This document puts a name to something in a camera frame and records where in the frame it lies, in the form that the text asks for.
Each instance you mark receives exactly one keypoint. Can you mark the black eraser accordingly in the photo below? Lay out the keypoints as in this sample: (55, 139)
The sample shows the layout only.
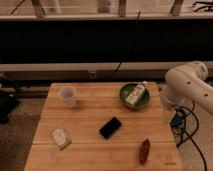
(110, 127)

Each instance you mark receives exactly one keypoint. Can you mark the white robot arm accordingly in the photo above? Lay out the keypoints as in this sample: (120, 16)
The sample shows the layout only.
(187, 81)

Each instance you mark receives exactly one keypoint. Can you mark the green bowl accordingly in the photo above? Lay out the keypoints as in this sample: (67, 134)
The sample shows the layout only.
(125, 91)

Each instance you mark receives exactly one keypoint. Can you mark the white green bottle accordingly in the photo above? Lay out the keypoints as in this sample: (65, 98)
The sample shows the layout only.
(135, 95)

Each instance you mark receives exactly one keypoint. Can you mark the translucent plastic cup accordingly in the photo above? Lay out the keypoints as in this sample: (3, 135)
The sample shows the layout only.
(68, 95)

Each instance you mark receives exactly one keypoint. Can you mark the dark red brush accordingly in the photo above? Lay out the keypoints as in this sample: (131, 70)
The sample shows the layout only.
(144, 151)

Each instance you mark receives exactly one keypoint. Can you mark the blue connector box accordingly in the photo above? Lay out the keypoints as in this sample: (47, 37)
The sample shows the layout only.
(177, 119)

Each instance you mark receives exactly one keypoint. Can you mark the black object at left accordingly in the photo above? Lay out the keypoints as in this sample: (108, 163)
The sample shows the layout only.
(7, 102)

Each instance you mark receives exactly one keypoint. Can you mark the wall power outlet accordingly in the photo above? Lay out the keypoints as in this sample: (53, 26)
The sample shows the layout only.
(92, 74)

